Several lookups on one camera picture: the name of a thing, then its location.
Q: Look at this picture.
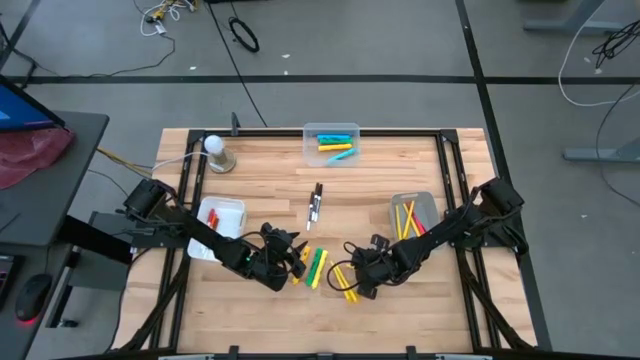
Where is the white lamp cable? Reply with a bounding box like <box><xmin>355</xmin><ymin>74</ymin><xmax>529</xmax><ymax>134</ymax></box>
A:
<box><xmin>152</xmin><ymin>151</ymin><xmax>211</xmax><ymax>172</ymax></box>

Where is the grey table foot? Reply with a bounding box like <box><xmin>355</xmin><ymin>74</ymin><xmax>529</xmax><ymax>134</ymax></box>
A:
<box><xmin>563</xmin><ymin>137</ymin><xmax>640</xmax><ymax>164</ymax></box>

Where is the grey table leg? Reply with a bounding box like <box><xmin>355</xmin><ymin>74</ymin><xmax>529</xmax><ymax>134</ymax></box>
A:
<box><xmin>522</xmin><ymin>0</ymin><xmax>626</xmax><ymax>36</ymax></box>

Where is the black computer mouse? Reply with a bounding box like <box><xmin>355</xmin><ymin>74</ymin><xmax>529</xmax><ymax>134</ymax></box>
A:
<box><xmin>14</xmin><ymin>273</ymin><xmax>54</xmax><ymax>324</ymax></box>

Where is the teal chunky highlighter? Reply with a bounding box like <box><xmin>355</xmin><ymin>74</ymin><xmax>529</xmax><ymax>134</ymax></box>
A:
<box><xmin>325</xmin><ymin>147</ymin><xmax>358</xmax><ymax>166</ymax></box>

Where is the white floor cable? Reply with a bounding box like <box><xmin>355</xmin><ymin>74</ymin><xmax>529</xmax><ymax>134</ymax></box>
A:
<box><xmin>557</xmin><ymin>0</ymin><xmax>640</xmax><ymax>108</ymax></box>

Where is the white cable bundle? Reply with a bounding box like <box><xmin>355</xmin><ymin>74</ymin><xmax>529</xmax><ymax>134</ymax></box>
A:
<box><xmin>138</xmin><ymin>0</ymin><xmax>197</xmax><ymax>37</ymax></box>

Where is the computer monitor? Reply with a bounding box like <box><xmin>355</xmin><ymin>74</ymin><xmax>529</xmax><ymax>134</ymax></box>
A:
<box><xmin>0</xmin><ymin>73</ymin><xmax>67</xmax><ymax>134</ymax></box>

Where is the black aluminium frame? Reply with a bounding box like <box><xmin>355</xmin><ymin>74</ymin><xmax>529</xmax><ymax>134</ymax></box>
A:
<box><xmin>112</xmin><ymin>127</ymin><xmax>539</xmax><ymax>360</ymax></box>

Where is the coiled black cable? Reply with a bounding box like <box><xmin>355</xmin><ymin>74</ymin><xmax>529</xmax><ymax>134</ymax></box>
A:
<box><xmin>228</xmin><ymin>16</ymin><xmax>261</xmax><ymax>54</ymax></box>

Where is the maroon cloth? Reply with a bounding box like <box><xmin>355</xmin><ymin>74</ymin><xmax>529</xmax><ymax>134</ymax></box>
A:
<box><xmin>0</xmin><ymin>127</ymin><xmax>76</xmax><ymax>190</ymax></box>

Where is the dark grey desk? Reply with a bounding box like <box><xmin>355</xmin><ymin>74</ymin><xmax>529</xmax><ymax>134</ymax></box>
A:
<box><xmin>0</xmin><ymin>110</ymin><xmax>110</xmax><ymax>360</ymax></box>

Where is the grey translucent plastic bin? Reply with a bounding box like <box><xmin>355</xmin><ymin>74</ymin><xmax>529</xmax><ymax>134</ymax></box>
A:
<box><xmin>388</xmin><ymin>191</ymin><xmax>441</xmax><ymax>249</ymax></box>

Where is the slim pink highlighter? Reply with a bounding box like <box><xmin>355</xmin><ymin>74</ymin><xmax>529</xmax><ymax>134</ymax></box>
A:
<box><xmin>410</xmin><ymin>202</ymin><xmax>428</xmax><ymax>236</ymax></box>

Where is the black floor beam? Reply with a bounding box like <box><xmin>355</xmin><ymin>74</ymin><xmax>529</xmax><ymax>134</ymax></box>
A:
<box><xmin>453</xmin><ymin>0</ymin><xmax>554</xmax><ymax>351</ymax></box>
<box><xmin>0</xmin><ymin>74</ymin><xmax>640</xmax><ymax>85</ymax></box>
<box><xmin>0</xmin><ymin>0</ymin><xmax>44</xmax><ymax>69</ymax></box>

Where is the white plastic bin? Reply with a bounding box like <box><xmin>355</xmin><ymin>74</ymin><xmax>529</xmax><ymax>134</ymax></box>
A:
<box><xmin>187</xmin><ymin>196</ymin><xmax>249</xmax><ymax>263</ymax></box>

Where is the tangled black cable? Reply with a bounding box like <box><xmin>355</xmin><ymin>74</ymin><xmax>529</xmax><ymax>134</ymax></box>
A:
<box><xmin>592</xmin><ymin>19</ymin><xmax>640</xmax><ymax>70</ymax></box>

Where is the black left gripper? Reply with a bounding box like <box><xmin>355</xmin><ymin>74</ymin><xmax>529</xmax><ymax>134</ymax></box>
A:
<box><xmin>252</xmin><ymin>223</ymin><xmax>310</xmax><ymax>293</ymax></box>

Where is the clear plastic bin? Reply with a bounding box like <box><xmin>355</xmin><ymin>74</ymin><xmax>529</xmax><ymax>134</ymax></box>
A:
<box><xmin>302</xmin><ymin>122</ymin><xmax>362</xmax><ymax>169</ymax></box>

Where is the yellow cable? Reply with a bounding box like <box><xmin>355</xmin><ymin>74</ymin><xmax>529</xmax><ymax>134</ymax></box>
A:
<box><xmin>97</xmin><ymin>147</ymin><xmax>151</xmax><ymax>176</ymax></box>

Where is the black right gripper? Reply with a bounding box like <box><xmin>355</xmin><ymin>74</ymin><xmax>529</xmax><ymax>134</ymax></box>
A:
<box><xmin>351</xmin><ymin>233</ymin><xmax>406</xmax><ymax>300</ymax></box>

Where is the brass lamp with white bulb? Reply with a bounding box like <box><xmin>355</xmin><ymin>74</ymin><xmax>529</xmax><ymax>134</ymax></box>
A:
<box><xmin>203</xmin><ymin>134</ymin><xmax>238</xmax><ymax>175</ymax></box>

